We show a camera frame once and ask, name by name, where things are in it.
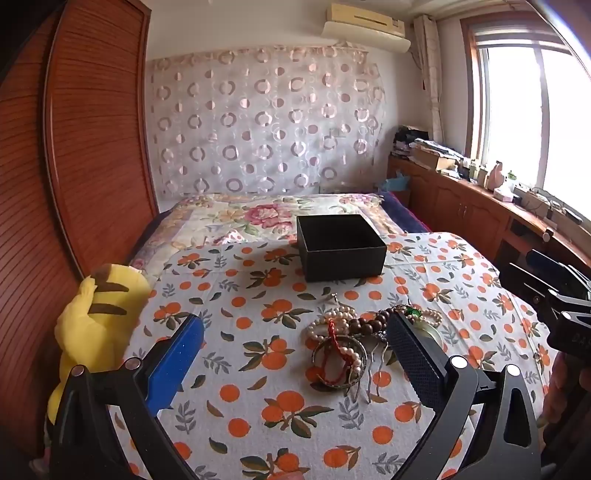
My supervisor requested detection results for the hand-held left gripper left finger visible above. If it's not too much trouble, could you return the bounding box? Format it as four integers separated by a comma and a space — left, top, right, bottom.
48, 315, 205, 480

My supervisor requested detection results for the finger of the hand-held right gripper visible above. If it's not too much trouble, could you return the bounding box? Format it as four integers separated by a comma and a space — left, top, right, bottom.
525, 249, 591, 296
499, 262, 591, 361

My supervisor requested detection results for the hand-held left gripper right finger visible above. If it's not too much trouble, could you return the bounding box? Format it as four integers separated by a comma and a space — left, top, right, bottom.
386, 311, 541, 480

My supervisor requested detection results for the dark metal bangle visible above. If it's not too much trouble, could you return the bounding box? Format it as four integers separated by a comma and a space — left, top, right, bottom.
311, 336, 369, 389

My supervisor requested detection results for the black jewelry box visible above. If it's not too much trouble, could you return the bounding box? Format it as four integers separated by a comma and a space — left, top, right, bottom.
296, 213, 387, 283

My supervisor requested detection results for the green jade pendant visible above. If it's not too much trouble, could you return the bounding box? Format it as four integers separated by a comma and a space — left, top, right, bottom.
405, 305, 445, 344

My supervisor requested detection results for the silver dangling earring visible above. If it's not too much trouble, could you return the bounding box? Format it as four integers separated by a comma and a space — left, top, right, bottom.
321, 287, 354, 319

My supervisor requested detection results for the yellow plush toy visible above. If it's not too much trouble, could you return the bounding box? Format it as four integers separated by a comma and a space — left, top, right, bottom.
46, 263, 151, 425

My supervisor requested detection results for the orange print tablecloth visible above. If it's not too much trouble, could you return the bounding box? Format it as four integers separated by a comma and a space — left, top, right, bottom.
122, 231, 561, 480

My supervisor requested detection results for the row of small bottles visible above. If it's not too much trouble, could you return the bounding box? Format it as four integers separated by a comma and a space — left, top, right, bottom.
462, 159, 490, 185

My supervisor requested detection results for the purple blanket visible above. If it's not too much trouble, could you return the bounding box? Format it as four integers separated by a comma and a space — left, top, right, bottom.
383, 191, 432, 234

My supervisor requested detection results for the pile of papers and boxes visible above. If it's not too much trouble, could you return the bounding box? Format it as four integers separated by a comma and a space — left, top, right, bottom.
392, 124, 467, 178

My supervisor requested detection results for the blue plastic bag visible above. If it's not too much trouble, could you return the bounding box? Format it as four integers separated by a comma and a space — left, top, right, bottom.
376, 171, 411, 192

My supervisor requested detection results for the floral bedspread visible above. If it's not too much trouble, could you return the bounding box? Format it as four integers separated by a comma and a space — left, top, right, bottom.
129, 191, 407, 278

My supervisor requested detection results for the patterned window curtain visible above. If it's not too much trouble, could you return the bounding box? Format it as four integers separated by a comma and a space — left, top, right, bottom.
412, 15, 446, 144

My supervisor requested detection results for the circle pattern sheer cloth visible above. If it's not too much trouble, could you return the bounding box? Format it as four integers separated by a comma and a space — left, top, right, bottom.
147, 44, 386, 201

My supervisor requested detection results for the white air conditioner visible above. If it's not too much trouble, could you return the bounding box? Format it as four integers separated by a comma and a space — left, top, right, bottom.
321, 2, 411, 52

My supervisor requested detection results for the red string bracelet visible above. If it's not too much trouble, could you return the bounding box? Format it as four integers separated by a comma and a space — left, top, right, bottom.
325, 318, 354, 384

